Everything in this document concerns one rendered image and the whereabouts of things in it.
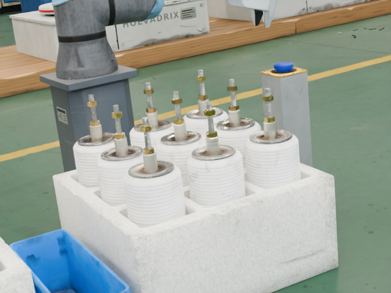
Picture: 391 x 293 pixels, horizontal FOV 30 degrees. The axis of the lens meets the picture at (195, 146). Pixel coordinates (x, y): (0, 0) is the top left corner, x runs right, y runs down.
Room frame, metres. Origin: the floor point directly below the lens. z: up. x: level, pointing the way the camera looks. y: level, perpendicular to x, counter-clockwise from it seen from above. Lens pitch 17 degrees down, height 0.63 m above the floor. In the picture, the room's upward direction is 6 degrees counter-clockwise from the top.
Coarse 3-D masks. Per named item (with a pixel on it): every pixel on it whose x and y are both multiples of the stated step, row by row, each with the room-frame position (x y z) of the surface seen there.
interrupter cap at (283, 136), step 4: (260, 132) 1.26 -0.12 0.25; (280, 132) 1.25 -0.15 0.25; (284, 132) 1.25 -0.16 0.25; (288, 132) 1.24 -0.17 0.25; (252, 136) 1.24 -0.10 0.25; (256, 136) 1.24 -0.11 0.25; (260, 136) 1.24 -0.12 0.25; (264, 136) 1.24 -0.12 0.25; (280, 136) 1.23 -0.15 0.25; (284, 136) 1.22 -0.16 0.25; (288, 136) 1.22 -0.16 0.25; (292, 136) 1.22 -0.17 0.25; (252, 140) 1.22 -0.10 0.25; (256, 140) 1.22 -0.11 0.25; (260, 140) 1.21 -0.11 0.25; (264, 140) 1.21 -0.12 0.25; (268, 140) 1.21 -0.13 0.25; (272, 140) 1.20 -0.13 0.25; (276, 140) 1.20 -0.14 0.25; (280, 140) 1.20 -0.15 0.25; (284, 140) 1.20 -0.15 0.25; (288, 140) 1.21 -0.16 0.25
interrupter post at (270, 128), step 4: (264, 124) 1.23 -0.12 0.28; (268, 124) 1.22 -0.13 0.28; (272, 124) 1.22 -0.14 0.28; (264, 128) 1.23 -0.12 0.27; (268, 128) 1.22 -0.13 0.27; (272, 128) 1.22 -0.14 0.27; (264, 132) 1.23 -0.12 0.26; (268, 132) 1.22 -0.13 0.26; (272, 132) 1.22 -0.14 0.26; (276, 132) 1.23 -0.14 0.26; (268, 136) 1.22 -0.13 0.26; (272, 136) 1.22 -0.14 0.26; (276, 136) 1.23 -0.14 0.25
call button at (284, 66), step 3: (276, 63) 1.49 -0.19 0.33; (279, 63) 1.48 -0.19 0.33; (282, 63) 1.48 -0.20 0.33; (285, 63) 1.48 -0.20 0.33; (288, 63) 1.47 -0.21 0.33; (291, 63) 1.47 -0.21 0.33; (273, 66) 1.48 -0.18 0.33; (276, 66) 1.47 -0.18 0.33; (279, 66) 1.47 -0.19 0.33; (282, 66) 1.46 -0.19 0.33; (285, 66) 1.46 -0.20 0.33; (288, 66) 1.46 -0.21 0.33; (291, 66) 1.47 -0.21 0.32; (276, 69) 1.48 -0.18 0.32; (279, 69) 1.47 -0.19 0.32; (282, 69) 1.46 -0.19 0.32; (285, 69) 1.47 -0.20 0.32; (288, 69) 1.47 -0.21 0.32; (291, 69) 1.48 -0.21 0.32
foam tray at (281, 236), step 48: (96, 192) 1.25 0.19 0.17; (288, 192) 1.15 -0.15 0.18; (96, 240) 1.18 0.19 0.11; (144, 240) 1.03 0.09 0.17; (192, 240) 1.06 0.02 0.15; (240, 240) 1.11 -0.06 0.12; (288, 240) 1.15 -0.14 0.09; (336, 240) 1.20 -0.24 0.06; (144, 288) 1.02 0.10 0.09; (192, 288) 1.06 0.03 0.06; (240, 288) 1.10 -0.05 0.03
